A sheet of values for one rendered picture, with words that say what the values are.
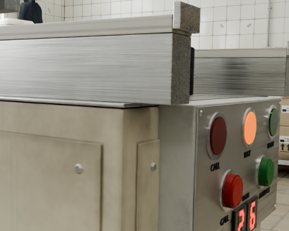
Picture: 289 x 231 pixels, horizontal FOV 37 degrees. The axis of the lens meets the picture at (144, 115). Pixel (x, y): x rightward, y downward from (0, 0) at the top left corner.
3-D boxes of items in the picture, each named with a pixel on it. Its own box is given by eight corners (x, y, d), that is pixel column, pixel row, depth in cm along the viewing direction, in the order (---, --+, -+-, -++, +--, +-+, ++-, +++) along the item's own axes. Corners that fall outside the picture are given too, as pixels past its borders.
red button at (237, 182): (213, 209, 38) (214, 175, 38) (226, 201, 41) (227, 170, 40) (231, 212, 37) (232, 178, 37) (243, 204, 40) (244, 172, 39)
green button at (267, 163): (251, 187, 46) (252, 159, 46) (259, 181, 49) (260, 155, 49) (265, 189, 46) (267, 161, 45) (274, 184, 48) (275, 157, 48)
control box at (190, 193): (152, 274, 35) (156, 102, 34) (249, 205, 55) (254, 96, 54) (193, 286, 33) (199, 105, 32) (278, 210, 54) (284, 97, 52)
